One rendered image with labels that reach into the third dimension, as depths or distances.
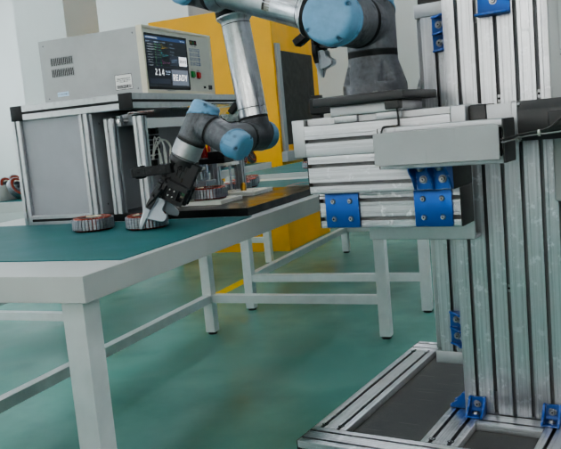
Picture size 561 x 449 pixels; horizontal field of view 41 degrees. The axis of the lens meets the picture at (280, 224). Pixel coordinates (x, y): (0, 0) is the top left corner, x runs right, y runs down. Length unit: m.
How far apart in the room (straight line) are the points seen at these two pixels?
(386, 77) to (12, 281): 0.91
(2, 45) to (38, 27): 3.46
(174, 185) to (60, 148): 0.54
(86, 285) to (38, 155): 1.08
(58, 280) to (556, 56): 1.13
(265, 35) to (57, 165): 3.85
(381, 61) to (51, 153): 1.10
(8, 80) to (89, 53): 7.51
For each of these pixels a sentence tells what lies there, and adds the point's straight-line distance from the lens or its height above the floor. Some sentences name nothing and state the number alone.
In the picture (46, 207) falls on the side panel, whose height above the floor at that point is 0.80.
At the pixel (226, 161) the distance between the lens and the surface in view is 2.54.
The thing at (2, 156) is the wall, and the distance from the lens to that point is 10.07.
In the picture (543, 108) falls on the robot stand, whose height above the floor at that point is 0.97.
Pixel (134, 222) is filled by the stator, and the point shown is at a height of 0.77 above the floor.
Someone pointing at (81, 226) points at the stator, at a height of 0.77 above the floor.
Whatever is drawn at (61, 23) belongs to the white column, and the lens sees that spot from 6.42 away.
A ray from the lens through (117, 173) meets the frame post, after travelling 2.25.
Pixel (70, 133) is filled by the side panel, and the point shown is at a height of 1.02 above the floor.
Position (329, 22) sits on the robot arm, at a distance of 1.64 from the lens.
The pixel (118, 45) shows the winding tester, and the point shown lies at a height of 1.27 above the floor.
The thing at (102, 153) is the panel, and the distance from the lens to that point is 2.31.
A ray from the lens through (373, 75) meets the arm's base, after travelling 1.74.
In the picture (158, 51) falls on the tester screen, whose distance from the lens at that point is 2.40.
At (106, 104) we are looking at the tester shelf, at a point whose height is 1.09.
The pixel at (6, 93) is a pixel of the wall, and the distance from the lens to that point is 9.96.
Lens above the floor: 0.97
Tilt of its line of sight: 7 degrees down
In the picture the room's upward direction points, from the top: 5 degrees counter-clockwise
